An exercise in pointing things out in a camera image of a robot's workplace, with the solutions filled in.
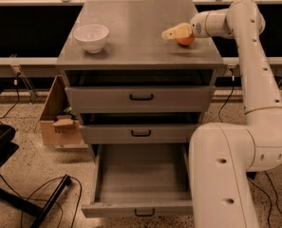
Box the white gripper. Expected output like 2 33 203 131
161 11 210 40

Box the orange fruit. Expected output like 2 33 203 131
177 35 196 47

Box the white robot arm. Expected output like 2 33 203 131
161 0 282 228

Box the grey drawer cabinet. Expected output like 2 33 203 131
55 0 226 163

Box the grey middle drawer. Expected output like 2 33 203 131
80 112 200 144

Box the grey drawer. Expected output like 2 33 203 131
82 143 193 219
65 69 216 114
80 112 200 144

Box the grey top drawer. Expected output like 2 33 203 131
65 69 216 114

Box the grey bottom drawer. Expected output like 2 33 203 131
82 143 193 219

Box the white ceramic bowl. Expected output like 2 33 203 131
73 24 109 53

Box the brown cardboard box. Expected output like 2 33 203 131
40 76 83 145

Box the black chair base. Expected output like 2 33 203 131
0 91 79 228

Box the black adapter cable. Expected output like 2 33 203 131
217 76 235 124

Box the black floor cable right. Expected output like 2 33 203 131
247 169 282 228

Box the black floor cable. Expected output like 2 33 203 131
247 169 282 228
0 169 84 228

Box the black floor cable left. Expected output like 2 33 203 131
0 169 84 228

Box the black wall cable left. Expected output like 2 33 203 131
0 72 23 124

